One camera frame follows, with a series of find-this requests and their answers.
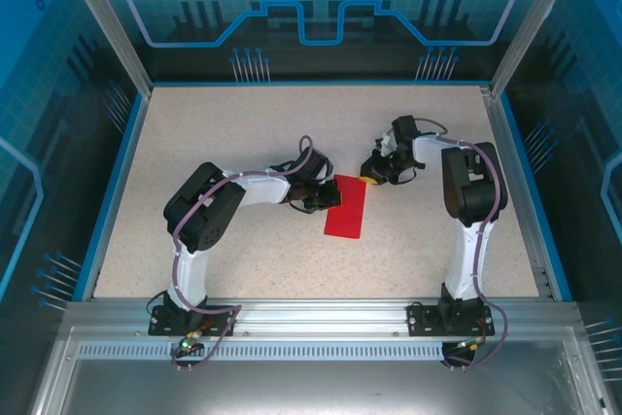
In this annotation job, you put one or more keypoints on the red cloth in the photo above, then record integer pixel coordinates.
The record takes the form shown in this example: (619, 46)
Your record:
(347, 211)

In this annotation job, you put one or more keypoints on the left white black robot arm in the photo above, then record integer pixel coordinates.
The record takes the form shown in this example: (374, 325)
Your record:
(204, 211)

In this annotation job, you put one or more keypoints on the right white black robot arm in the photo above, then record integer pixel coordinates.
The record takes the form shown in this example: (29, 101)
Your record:
(473, 191)

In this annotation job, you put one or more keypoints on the steel tray shelf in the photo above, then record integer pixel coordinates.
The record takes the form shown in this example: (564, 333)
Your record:
(311, 386)

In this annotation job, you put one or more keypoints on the blue table edge trim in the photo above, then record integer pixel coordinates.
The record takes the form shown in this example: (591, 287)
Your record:
(113, 201)

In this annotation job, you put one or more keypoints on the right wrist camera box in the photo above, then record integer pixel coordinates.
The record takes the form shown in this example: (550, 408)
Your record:
(386, 143)

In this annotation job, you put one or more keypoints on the aluminium mounting rail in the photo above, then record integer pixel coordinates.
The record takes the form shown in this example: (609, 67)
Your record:
(316, 315)

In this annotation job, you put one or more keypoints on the aluminium side rail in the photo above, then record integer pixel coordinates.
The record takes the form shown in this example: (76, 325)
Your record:
(521, 201)

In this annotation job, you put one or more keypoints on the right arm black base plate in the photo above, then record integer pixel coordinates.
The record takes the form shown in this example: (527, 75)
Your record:
(420, 320)

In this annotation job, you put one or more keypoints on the right aluminium frame post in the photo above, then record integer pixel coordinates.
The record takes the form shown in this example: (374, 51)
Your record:
(533, 21)

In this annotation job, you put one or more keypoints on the aluminium frame post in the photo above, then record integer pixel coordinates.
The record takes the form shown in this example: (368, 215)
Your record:
(108, 21)
(533, 21)

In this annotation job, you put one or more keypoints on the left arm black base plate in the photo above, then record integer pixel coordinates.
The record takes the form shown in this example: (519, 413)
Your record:
(160, 322)

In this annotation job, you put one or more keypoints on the left aluminium frame post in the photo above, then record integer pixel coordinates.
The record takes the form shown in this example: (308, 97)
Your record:
(108, 21)

